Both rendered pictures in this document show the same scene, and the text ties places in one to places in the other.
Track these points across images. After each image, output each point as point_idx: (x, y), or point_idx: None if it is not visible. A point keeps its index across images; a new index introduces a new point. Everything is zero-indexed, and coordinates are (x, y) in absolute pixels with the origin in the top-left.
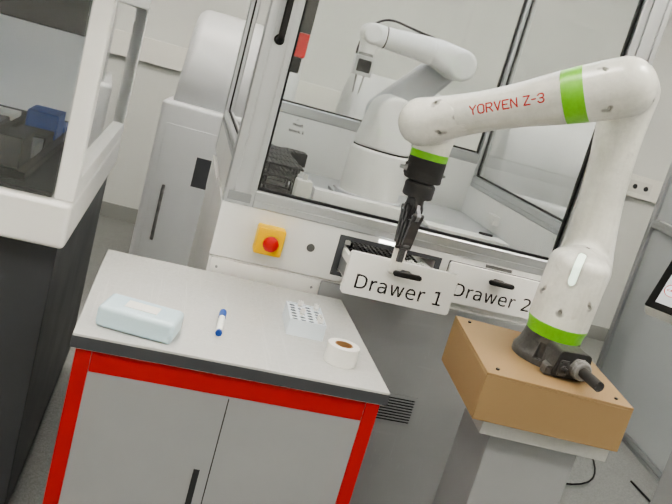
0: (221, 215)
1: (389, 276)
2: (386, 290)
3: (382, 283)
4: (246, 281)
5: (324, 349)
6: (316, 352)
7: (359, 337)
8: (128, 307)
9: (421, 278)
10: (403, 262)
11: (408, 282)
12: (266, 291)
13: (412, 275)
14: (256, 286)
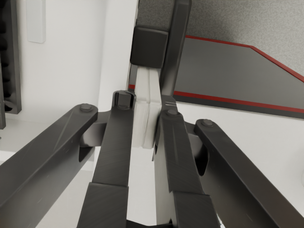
0: None
1: (127, 80)
2: (130, 64)
3: (128, 85)
4: (41, 226)
5: (283, 182)
6: (295, 195)
7: (225, 113)
8: None
9: (192, 0)
10: (157, 83)
11: (136, 13)
12: (71, 208)
13: (184, 38)
14: (56, 217)
